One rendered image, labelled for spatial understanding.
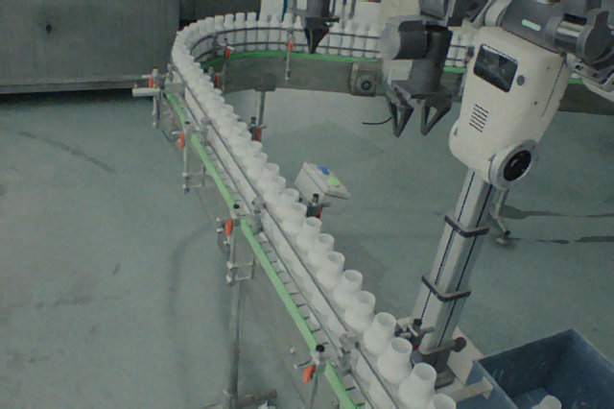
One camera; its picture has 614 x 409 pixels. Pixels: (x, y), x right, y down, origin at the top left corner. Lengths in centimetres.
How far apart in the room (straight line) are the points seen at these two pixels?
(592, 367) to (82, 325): 195
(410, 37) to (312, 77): 184
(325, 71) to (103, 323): 154
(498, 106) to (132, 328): 176
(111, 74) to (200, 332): 241
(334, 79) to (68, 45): 214
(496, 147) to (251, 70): 146
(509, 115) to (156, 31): 324
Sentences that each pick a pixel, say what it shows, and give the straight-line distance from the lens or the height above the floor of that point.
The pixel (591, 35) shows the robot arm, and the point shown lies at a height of 160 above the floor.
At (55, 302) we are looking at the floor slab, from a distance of 273.
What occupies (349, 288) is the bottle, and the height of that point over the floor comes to 115.
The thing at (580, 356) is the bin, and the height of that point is 90.
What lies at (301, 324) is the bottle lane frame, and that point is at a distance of 118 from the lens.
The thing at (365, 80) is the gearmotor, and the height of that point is 94.
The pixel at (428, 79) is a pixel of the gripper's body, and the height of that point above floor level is 152.
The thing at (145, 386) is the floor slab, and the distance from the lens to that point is 235.
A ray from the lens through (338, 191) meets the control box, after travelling 140.
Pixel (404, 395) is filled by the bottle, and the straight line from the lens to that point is 94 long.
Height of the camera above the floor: 183
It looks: 31 degrees down
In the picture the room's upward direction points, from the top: 9 degrees clockwise
